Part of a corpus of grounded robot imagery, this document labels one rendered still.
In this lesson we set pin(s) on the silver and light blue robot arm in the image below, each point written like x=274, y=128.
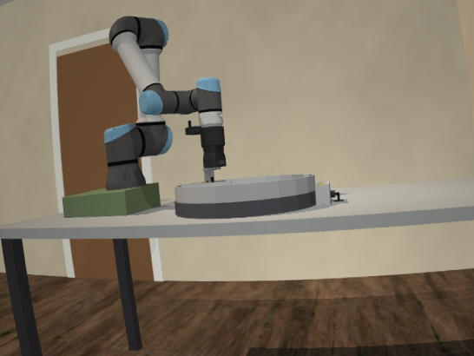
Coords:
x=151, y=136

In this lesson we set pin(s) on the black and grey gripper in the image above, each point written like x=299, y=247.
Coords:
x=212, y=141

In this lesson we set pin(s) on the grey round turntable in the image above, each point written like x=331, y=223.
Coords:
x=252, y=196

